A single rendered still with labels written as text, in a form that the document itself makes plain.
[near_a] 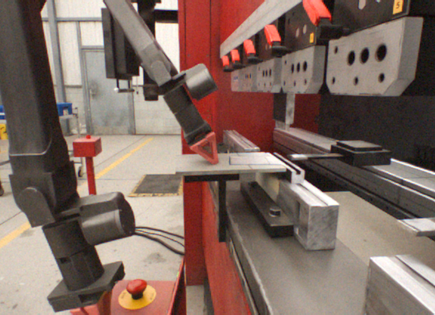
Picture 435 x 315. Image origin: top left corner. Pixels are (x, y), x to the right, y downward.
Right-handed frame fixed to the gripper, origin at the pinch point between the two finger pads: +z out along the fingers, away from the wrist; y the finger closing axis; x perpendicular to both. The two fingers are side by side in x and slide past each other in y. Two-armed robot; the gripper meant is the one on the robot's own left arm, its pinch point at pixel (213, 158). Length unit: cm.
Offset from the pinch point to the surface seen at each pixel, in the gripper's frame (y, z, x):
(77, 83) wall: 743, -161, 213
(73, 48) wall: 744, -234, 170
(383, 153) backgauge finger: -3.5, 21.7, -39.0
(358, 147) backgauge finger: -2.2, 17.2, -34.2
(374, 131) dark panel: 34, 34, -60
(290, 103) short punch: -3.7, -2.9, -22.8
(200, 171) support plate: -7.8, -0.9, 3.9
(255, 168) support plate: -7.6, 5.5, -7.4
